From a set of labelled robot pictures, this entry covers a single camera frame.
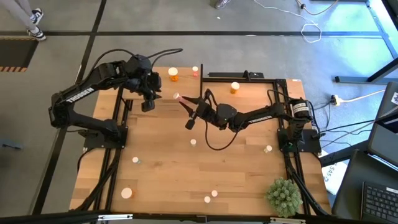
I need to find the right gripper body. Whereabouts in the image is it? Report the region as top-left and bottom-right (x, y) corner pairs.
(192, 98), (219, 126)

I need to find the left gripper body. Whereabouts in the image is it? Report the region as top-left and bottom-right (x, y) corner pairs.
(124, 71), (163, 101)

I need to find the large orange medicine bottle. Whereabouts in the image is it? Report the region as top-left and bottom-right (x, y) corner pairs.
(167, 67), (180, 83)
(120, 187), (136, 200)

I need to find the green artificial plant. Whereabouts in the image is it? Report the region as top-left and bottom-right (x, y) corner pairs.
(266, 176), (304, 218)

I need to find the black hazard-striped mat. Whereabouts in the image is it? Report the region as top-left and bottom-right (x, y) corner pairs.
(0, 37), (40, 73)

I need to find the black desk leg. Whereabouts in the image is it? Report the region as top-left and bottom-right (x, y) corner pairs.
(335, 57), (398, 84)
(319, 139), (371, 168)

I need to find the small dark object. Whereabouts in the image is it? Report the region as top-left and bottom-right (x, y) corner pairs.
(1, 141), (24, 151)

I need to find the black mounting bar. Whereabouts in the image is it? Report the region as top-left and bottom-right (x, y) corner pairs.
(0, 210), (398, 224)

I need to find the black laptop with keyboard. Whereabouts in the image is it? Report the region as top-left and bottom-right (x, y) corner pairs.
(331, 149), (398, 224)

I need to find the dark grey laptop lid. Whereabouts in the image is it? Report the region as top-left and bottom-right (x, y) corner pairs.
(368, 81), (398, 169)

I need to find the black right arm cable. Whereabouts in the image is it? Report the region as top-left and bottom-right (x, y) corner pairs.
(201, 88), (240, 152)

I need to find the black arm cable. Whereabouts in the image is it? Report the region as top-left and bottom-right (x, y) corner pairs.
(82, 47), (183, 85)
(201, 88), (240, 152)

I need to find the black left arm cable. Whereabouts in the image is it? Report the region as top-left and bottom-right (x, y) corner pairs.
(82, 47), (183, 85)

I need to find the silver metal bracket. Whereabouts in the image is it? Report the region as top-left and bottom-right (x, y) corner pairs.
(269, 217), (307, 224)
(98, 213), (134, 222)

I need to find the black cable bundle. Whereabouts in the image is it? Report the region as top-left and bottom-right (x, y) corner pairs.
(306, 101), (379, 149)

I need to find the white cable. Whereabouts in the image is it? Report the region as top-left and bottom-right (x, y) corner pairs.
(253, 0), (323, 44)

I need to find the tan cable with plug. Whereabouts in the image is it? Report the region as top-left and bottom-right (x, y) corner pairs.
(295, 0), (340, 16)

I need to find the cream cable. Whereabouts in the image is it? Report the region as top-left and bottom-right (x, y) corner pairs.
(340, 89), (386, 103)

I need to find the black metal frame bar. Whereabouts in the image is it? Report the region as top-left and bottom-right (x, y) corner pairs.
(365, 0), (398, 60)

